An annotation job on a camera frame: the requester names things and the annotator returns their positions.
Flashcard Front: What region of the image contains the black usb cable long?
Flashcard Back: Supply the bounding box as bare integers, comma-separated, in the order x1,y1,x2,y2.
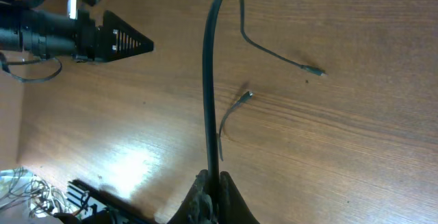
202,0,325,197

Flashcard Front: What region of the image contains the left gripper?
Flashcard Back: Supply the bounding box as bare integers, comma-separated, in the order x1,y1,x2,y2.
73,10,154,63

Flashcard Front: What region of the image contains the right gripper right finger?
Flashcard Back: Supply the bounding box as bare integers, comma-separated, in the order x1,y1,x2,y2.
218,171,259,224

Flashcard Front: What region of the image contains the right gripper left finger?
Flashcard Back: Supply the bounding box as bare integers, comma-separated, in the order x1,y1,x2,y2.
168,169,211,224

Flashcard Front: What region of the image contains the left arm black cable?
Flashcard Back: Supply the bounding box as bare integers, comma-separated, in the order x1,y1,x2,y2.
0,51,64,84

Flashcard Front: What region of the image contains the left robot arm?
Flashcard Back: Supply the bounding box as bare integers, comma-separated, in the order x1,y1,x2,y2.
1,0,154,62

